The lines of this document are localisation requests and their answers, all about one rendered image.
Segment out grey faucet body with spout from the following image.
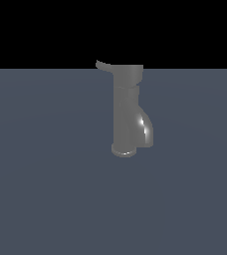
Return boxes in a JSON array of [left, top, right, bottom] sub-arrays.
[[111, 83, 154, 158]]

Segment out grey faucet lever handle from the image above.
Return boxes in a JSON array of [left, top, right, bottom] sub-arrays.
[[95, 59, 144, 90]]

